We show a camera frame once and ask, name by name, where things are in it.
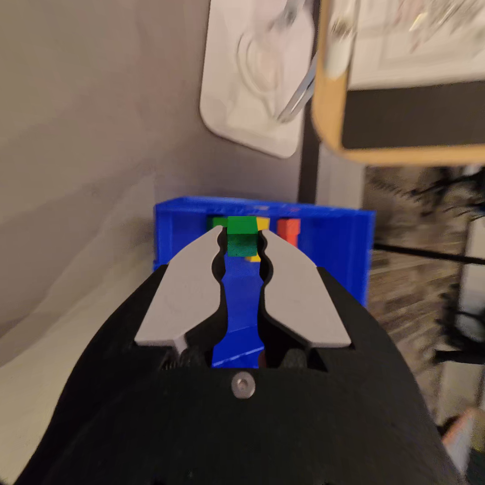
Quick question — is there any blue plastic bin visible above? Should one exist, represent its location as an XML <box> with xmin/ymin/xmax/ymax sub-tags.
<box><xmin>153</xmin><ymin>196</ymin><xmax>376</xmax><ymax>369</ymax></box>

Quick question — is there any white plastic tray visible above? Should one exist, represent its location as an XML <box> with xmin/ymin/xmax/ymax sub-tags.
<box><xmin>199</xmin><ymin>0</ymin><xmax>319</xmax><ymax>159</ymax></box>

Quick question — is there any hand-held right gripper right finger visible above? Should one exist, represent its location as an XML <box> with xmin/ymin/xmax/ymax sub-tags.
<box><xmin>258</xmin><ymin>230</ymin><xmax>353</xmax><ymax>349</ymax></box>

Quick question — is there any yellow cube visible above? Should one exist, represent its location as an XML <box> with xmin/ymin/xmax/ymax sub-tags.
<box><xmin>246</xmin><ymin>217</ymin><xmax>271</xmax><ymax>263</ymax></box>

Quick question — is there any black cable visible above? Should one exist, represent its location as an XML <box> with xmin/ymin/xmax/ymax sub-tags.
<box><xmin>373</xmin><ymin>244</ymin><xmax>485</xmax><ymax>266</ymax></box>

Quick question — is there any red cube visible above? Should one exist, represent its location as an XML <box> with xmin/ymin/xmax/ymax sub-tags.
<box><xmin>276</xmin><ymin>218</ymin><xmax>301</xmax><ymax>248</ymax></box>

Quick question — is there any wooden-edged black board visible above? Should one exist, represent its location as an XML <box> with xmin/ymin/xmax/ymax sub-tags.
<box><xmin>311</xmin><ymin>0</ymin><xmax>485</xmax><ymax>166</ymax></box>

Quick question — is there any printed instruction sheet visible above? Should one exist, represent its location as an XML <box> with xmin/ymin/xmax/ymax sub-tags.
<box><xmin>348</xmin><ymin>0</ymin><xmax>485</xmax><ymax>91</ymax></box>

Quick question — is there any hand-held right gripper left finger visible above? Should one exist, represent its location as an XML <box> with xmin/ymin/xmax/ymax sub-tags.
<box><xmin>134</xmin><ymin>225</ymin><xmax>229</xmax><ymax>355</ymax></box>

